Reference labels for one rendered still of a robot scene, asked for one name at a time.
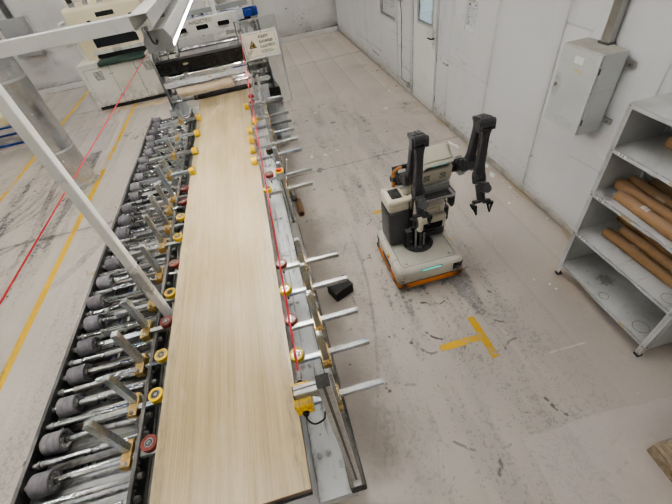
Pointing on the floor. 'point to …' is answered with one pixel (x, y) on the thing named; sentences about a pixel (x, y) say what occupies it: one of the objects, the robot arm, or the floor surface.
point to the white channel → (153, 10)
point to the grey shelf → (643, 123)
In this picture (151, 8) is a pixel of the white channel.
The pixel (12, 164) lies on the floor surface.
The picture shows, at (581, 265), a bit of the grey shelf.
